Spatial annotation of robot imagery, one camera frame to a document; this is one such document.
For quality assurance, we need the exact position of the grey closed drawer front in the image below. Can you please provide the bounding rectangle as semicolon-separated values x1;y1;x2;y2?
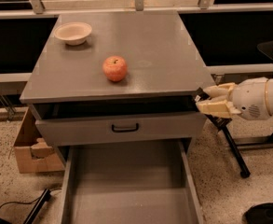
35;112;206;147

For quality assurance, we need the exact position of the black drawer handle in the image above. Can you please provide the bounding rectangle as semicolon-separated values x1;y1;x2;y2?
111;123;140;133

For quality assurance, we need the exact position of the cardboard box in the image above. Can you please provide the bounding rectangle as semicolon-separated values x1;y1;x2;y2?
13;110;64;174

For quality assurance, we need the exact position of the black metal stand base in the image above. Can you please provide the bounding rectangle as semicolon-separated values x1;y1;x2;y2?
207;115;273;178

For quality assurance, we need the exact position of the red apple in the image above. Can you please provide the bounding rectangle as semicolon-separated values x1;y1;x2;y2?
102;56;128;82

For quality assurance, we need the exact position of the grey drawer cabinet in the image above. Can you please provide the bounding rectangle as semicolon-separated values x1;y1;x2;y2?
19;10;219;161

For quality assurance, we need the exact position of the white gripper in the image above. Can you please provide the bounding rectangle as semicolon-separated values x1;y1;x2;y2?
196;77;270;120

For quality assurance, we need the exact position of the metal window railing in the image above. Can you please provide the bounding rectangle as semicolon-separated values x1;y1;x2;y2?
0;0;273;20

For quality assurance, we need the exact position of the black cable on floor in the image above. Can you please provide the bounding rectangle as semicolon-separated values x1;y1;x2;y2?
0;188;62;218

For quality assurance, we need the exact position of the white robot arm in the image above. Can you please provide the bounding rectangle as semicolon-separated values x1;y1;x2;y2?
196;77;273;120

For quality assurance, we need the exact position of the white paper bowl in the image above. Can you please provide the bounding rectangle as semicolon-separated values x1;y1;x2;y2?
54;22;92;46

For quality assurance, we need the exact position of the open grey drawer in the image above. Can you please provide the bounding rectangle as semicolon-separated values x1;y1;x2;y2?
57;139;204;224

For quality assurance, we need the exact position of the black rxbar chocolate bar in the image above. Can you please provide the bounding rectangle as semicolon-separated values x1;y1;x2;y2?
194;88;209;103

